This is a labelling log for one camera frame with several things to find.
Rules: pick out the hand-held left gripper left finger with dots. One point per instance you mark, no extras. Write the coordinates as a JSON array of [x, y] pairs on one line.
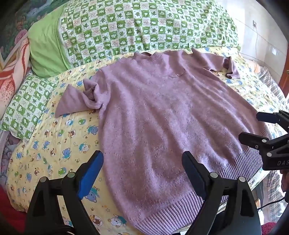
[[91, 175]]

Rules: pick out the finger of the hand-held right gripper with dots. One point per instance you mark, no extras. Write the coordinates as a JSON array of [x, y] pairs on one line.
[[268, 117], [252, 139]]

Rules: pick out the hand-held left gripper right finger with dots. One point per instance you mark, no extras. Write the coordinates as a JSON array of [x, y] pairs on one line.
[[190, 170]]

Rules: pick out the purple knit sweater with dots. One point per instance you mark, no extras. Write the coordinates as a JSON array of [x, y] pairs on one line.
[[158, 108]]

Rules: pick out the plaid striped cloth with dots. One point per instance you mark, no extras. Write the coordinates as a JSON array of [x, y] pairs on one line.
[[274, 90]]

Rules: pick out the yellow cartoon print bed sheet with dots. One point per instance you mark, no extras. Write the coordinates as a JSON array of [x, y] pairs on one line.
[[56, 144]]

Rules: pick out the pink cloth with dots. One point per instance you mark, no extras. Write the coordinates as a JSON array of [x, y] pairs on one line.
[[269, 228]]

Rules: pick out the pale lilac printed sheet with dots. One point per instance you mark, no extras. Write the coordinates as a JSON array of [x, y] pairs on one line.
[[8, 149]]

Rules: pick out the red cloth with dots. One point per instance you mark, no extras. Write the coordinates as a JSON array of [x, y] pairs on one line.
[[10, 207]]

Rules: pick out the green checked pillow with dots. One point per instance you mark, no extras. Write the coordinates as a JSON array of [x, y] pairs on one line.
[[24, 108]]

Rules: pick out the orange floral blanket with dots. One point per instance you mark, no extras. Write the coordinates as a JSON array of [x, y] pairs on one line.
[[12, 67]]

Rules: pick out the green checked quilt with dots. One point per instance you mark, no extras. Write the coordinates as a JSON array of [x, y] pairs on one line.
[[140, 24]]

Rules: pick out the dark landscape printed cloth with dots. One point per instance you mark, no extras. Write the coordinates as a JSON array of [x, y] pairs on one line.
[[29, 13]]

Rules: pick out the wooden door frame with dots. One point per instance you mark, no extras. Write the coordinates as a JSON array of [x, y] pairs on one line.
[[285, 83]]

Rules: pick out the white wall switch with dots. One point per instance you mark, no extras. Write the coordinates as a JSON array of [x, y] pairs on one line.
[[274, 50]]

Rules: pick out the white wall socket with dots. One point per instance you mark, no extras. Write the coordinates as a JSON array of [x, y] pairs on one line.
[[255, 23]]

